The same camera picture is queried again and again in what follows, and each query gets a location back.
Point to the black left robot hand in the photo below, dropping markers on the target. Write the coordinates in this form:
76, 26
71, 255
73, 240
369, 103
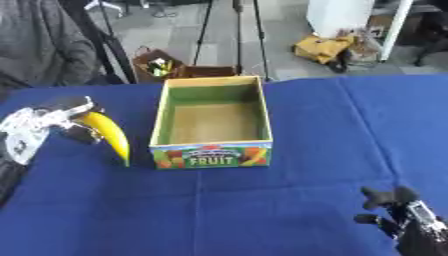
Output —
73, 103

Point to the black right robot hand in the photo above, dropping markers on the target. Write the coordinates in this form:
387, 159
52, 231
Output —
408, 213

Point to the yellow toy banana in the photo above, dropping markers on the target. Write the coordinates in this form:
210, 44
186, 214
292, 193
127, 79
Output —
109, 133

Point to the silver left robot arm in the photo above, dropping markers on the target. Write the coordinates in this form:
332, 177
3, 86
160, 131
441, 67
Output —
23, 133

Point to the cardboard box with green inside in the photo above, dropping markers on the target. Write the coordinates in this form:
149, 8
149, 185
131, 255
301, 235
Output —
211, 123

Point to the brown cardboard box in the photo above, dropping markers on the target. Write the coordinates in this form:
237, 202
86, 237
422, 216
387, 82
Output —
209, 71

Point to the person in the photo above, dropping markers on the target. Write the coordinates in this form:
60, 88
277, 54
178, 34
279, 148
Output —
44, 46

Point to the black tripod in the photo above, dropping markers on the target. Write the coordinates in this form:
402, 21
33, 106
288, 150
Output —
233, 36
108, 43

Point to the brown basket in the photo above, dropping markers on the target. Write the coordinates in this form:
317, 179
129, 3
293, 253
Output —
156, 65

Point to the yellow bag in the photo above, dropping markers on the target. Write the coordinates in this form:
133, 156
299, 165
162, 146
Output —
322, 48

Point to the white cabinet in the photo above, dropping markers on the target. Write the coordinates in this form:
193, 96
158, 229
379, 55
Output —
353, 20

